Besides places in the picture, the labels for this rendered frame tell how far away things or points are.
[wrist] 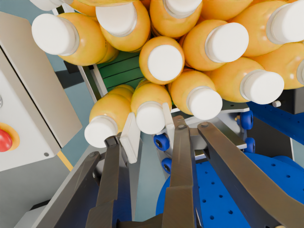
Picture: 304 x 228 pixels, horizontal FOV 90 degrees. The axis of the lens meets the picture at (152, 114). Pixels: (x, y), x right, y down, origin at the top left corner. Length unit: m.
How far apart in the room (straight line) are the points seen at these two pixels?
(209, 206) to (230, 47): 0.25
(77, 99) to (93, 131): 1.27
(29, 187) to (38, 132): 2.05
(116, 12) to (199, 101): 0.13
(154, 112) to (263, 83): 0.13
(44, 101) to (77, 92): 1.18
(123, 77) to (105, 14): 0.22
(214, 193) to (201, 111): 0.18
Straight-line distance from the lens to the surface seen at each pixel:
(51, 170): 2.00
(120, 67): 0.39
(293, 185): 0.37
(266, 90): 0.23
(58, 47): 0.20
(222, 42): 0.19
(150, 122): 0.20
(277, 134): 1.67
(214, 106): 0.20
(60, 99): 0.31
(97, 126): 0.21
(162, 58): 0.18
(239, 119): 0.40
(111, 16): 0.19
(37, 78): 0.29
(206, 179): 0.36
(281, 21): 0.23
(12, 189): 2.44
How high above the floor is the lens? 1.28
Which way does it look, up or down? 69 degrees down
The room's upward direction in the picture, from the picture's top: 180 degrees clockwise
